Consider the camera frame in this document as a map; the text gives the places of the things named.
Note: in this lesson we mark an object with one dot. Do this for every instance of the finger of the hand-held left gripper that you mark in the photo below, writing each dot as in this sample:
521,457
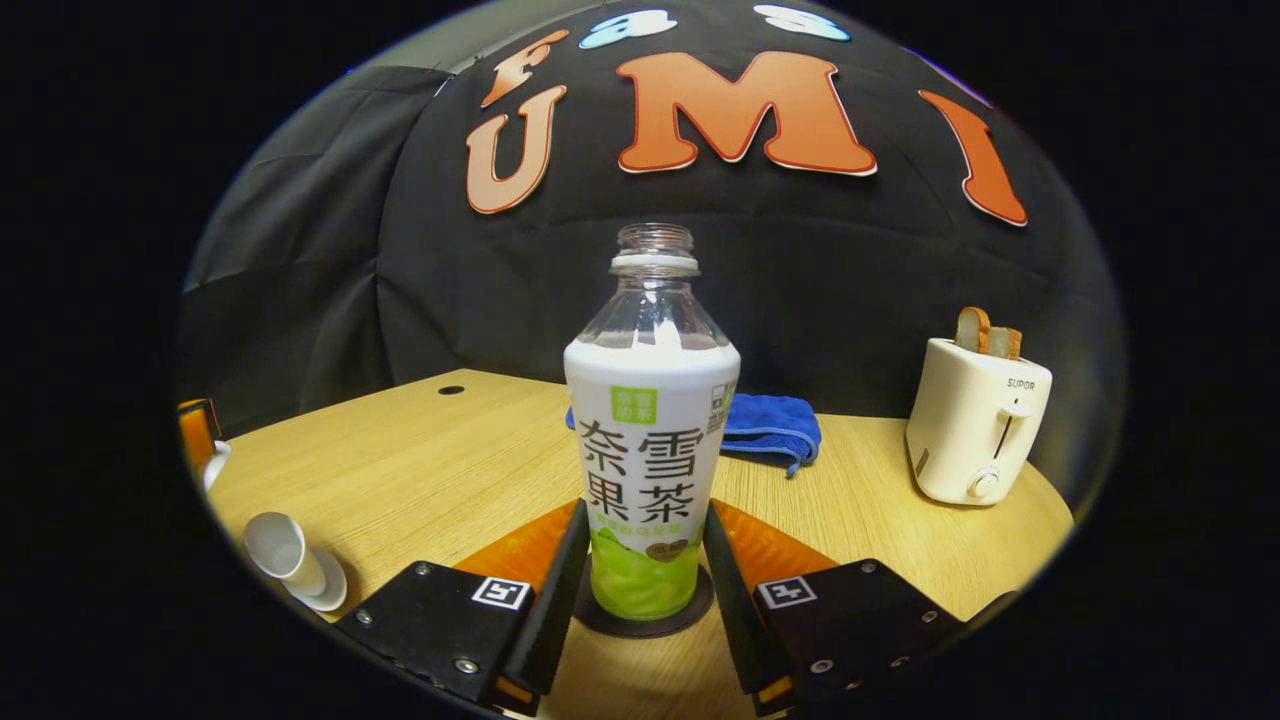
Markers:
196,430

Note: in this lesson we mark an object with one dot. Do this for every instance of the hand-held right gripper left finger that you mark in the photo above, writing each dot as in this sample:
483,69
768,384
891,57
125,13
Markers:
562,600

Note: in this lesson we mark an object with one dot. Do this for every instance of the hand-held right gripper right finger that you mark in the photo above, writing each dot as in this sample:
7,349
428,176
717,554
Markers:
728,600

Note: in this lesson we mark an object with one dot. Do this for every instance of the dark round coaster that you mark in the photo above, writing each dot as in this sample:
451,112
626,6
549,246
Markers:
700,605

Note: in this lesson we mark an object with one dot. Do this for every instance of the white teacup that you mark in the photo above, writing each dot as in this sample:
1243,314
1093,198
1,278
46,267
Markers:
275,545

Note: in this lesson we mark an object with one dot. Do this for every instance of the white green label water bottle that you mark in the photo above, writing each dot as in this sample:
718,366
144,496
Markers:
650,440

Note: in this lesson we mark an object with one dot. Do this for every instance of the blue folded towel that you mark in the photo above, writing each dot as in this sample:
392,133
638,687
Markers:
770,425

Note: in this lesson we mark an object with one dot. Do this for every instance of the white saucer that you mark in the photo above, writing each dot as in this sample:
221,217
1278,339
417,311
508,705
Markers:
335,590

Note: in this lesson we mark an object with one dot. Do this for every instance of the white toaster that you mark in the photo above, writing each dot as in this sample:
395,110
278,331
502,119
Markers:
965,430

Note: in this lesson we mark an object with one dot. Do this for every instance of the black backdrop cloth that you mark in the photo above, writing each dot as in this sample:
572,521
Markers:
820,290

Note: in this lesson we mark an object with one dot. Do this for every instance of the toasted bread slice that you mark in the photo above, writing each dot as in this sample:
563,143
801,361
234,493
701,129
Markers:
970,330
1005,343

